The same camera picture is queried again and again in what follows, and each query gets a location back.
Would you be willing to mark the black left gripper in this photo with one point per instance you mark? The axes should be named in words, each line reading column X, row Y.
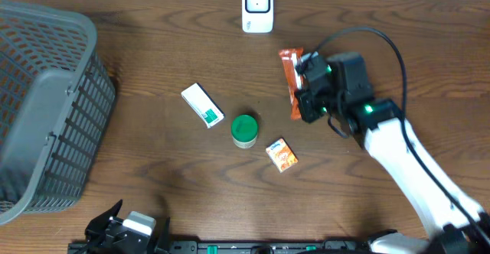
column 96, row 226

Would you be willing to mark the orange juice carton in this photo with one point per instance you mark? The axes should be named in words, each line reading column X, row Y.
column 281, row 155

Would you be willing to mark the grey plastic basket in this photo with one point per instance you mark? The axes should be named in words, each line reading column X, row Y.
column 56, row 102

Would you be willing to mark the white barcode scanner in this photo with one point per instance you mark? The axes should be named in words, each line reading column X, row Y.
column 257, row 16

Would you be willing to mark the red Top candy bar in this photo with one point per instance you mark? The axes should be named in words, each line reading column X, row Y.
column 290, row 59

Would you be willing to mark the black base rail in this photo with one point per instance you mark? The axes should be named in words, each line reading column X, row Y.
column 332, row 246

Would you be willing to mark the green lidded jar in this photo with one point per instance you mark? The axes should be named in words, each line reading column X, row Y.
column 244, row 131

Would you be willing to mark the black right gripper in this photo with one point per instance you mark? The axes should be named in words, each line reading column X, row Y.
column 305, row 98

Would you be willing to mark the white green medicine box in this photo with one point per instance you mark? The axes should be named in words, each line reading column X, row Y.
column 198, row 99

